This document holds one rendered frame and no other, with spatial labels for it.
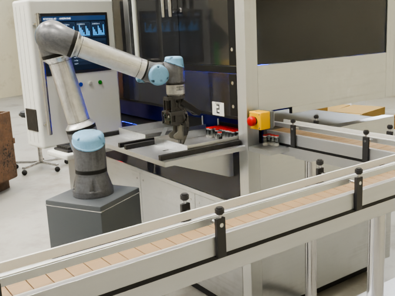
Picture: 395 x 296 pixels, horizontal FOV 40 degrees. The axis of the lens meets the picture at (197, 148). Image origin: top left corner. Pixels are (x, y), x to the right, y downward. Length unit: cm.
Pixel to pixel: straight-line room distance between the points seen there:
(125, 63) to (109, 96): 110
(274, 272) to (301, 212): 125
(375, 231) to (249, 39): 97
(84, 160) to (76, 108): 22
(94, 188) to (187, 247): 91
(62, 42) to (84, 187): 52
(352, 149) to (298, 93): 52
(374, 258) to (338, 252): 117
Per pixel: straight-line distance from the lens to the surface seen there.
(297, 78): 245
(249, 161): 232
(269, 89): 234
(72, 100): 210
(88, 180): 201
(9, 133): 518
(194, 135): 252
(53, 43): 197
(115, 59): 198
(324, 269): 284
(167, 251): 113
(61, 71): 209
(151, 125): 278
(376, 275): 175
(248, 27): 225
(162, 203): 299
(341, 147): 208
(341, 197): 146
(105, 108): 307
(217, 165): 234
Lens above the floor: 138
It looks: 12 degrees down
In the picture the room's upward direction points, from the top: 3 degrees counter-clockwise
